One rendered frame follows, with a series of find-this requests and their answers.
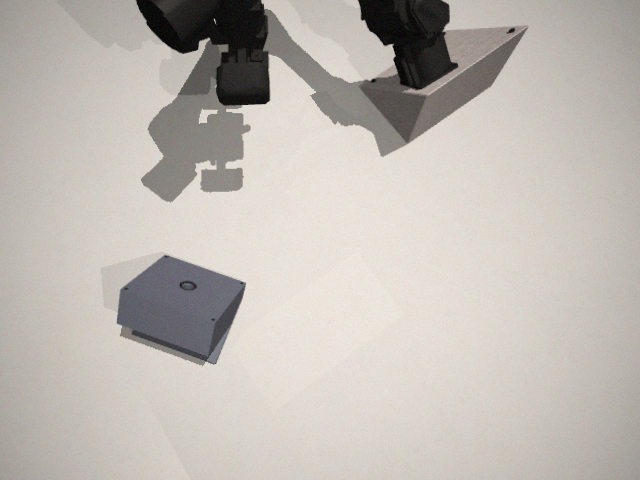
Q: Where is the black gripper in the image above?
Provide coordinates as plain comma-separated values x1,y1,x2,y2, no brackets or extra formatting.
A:
215,0,271,106

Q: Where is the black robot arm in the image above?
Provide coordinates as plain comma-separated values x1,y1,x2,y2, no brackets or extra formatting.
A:
136,0,458,89

